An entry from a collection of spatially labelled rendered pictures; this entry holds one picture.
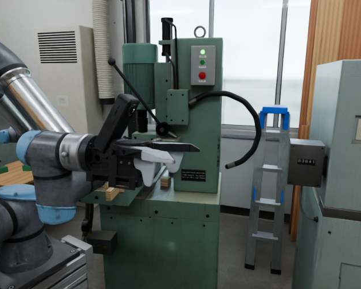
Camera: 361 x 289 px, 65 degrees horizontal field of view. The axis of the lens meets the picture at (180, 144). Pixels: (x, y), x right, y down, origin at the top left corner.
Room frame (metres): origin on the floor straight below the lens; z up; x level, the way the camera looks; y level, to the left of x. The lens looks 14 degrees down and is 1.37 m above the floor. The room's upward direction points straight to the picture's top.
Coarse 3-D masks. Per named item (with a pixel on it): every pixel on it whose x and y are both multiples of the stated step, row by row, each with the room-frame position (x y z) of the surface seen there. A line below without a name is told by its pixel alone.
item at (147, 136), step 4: (136, 132) 1.46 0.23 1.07; (140, 132) 1.46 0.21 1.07; (144, 132) 1.46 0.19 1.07; (148, 132) 1.46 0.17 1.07; (152, 132) 1.46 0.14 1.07; (132, 136) 1.43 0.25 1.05; (136, 136) 1.43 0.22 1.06; (140, 136) 1.43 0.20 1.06; (144, 136) 1.42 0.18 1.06; (148, 136) 1.42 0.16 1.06; (152, 136) 1.42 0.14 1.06; (148, 140) 1.42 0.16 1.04
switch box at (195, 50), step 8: (192, 48) 1.25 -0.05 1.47; (200, 48) 1.24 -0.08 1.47; (208, 48) 1.24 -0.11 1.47; (192, 56) 1.25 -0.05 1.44; (208, 56) 1.24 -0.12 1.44; (192, 64) 1.25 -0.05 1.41; (200, 64) 1.24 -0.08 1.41; (208, 64) 1.24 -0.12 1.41; (192, 72) 1.25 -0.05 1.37; (200, 72) 1.24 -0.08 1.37; (208, 72) 1.24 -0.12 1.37; (192, 80) 1.25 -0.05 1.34; (208, 80) 1.24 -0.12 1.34
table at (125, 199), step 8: (96, 192) 1.10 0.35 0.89; (104, 192) 1.09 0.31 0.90; (120, 192) 1.08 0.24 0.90; (128, 192) 1.09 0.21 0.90; (136, 192) 1.19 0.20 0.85; (88, 200) 1.10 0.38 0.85; (96, 200) 1.10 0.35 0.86; (104, 200) 1.09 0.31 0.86; (112, 200) 1.09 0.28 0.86; (120, 200) 1.08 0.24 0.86; (128, 200) 1.08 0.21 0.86
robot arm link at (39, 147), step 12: (36, 132) 0.56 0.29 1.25; (48, 132) 0.55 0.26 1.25; (60, 132) 0.55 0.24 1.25; (24, 144) 0.54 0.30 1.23; (36, 144) 0.53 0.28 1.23; (48, 144) 0.52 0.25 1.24; (24, 156) 0.54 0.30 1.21; (36, 156) 0.53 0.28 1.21; (48, 156) 0.52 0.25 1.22; (36, 168) 0.53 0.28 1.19; (48, 168) 0.53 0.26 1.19; (60, 168) 0.53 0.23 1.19
